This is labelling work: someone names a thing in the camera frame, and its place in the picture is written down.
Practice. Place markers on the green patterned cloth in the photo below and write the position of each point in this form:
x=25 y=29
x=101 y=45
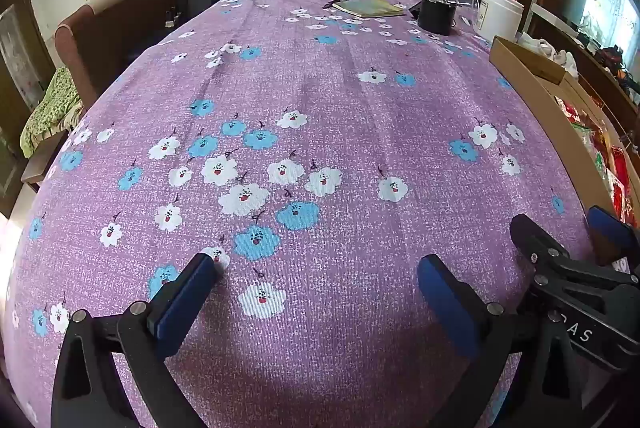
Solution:
x=50 y=108

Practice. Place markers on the dark red bag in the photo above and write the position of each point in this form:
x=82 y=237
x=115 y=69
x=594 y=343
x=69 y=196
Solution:
x=617 y=63

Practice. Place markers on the clear plastic cup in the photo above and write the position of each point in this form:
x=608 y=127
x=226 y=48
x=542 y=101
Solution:
x=467 y=11

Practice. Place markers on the purple floral tablecloth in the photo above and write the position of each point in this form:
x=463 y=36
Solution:
x=325 y=108

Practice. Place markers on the black cylindrical container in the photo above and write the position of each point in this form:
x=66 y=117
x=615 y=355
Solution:
x=436 y=16

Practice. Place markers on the brown armchair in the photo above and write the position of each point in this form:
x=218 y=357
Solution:
x=115 y=18

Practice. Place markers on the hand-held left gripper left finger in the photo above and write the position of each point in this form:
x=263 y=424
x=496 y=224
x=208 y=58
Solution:
x=182 y=308

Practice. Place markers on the cardboard box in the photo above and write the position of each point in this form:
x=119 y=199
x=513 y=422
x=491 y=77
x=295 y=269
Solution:
x=530 y=58

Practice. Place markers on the wooden cabinet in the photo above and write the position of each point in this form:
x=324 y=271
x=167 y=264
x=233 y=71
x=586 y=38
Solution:
x=595 y=73

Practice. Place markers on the yellow-green notebook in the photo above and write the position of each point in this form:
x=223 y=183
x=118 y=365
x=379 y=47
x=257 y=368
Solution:
x=370 y=7

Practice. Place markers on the small bottle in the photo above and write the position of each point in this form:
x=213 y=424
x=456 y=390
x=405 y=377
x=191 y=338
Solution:
x=171 y=18

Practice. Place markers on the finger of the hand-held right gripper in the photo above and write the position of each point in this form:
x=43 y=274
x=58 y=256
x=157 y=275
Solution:
x=532 y=235
x=607 y=228

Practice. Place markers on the white plastic jar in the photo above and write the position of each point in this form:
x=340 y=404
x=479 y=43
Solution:
x=500 y=16

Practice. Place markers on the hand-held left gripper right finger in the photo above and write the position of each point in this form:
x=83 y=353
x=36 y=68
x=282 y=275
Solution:
x=447 y=303

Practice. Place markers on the white crumpled cloth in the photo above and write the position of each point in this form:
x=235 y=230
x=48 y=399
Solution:
x=545 y=51

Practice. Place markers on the wooden stool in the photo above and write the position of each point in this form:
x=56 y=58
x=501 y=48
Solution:
x=40 y=163

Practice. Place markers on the wooden door with glass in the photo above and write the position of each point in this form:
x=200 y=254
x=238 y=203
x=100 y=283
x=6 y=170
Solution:
x=17 y=73

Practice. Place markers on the pile of assorted snack packets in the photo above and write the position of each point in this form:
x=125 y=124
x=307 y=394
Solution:
x=607 y=148

